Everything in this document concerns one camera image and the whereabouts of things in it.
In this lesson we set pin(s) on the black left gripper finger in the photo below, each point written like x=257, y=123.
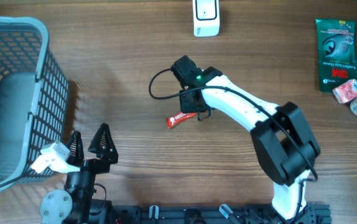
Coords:
x=75, y=145
x=103, y=146

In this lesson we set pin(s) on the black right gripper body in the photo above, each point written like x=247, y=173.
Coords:
x=186, y=103

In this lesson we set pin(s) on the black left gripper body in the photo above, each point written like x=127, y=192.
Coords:
x=94, y=166

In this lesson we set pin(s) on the red Nescafe stick sachet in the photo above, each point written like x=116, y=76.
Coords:
x=179, y=118

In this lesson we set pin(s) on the small red white carton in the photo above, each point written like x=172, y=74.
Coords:
x=346, y=92

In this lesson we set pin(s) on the green 3M gloves packet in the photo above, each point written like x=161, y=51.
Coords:
x=336, y=45

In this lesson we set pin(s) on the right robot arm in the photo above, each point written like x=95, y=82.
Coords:
x=285, y=146

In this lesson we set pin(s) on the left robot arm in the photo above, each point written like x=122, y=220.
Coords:
x=75, y=203

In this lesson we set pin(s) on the white barcode scanner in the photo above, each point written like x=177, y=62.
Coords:
x=206, y=18

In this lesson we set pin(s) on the grey plastic mesh basket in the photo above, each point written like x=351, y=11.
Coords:
x=34, y=94

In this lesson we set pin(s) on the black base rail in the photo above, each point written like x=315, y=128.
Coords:
x=257, y=214

